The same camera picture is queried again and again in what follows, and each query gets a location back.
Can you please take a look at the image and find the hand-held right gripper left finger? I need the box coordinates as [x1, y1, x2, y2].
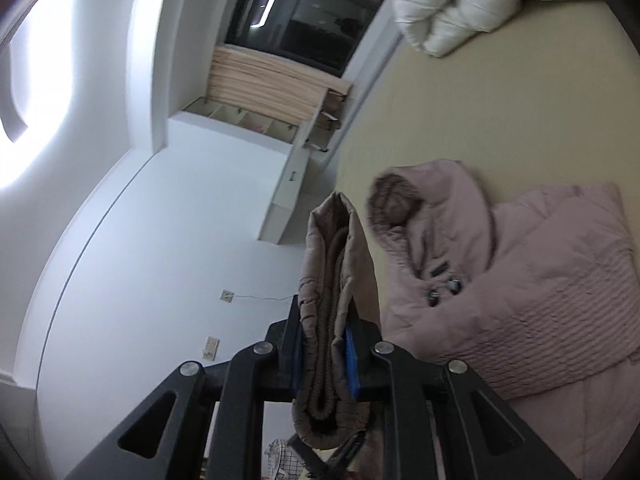
[64, 295, 307, 480]

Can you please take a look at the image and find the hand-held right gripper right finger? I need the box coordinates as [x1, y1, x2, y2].
[344, 310, 584, 480]

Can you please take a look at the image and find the pink hooded padded coat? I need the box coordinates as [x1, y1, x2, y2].
[292, 159, 640, 480]

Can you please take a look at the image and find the beige striped curtain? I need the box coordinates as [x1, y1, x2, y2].
[206, 44, 353, 126]

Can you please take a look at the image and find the beige bed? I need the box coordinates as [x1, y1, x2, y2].
[334, 0, 640, 281]

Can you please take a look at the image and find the dark window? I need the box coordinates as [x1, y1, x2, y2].
[223, 0, 396, 78]

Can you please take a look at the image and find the white duvet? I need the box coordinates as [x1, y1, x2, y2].
[392, 0, 599, 58]

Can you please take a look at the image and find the white wire basket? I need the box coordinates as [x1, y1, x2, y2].
[264, 437, 312, 480]

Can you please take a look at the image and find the white wall cabinet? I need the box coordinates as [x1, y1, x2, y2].
[167, 87, 348, 246]

